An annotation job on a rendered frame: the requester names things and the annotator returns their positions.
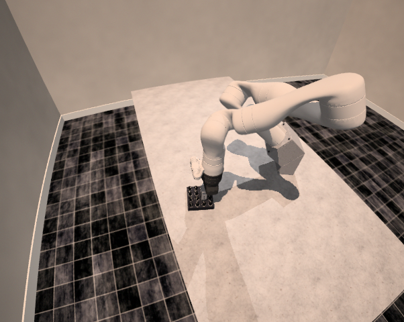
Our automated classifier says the black knob box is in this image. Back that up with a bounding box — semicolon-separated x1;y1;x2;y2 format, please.
187;186;214;211

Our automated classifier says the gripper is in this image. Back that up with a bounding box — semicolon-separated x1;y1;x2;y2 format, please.
190;156;224;200

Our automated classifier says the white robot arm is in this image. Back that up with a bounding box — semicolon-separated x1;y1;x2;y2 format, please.
201;72;366;166

